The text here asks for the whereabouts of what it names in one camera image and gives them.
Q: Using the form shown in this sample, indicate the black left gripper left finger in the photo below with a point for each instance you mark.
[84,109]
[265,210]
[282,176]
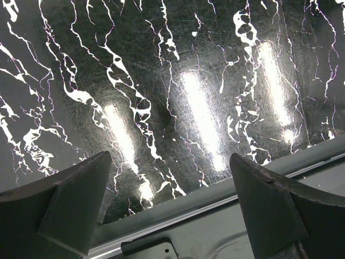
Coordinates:
[55,217]

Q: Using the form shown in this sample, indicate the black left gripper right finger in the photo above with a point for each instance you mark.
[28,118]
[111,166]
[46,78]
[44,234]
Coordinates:
[285,218]

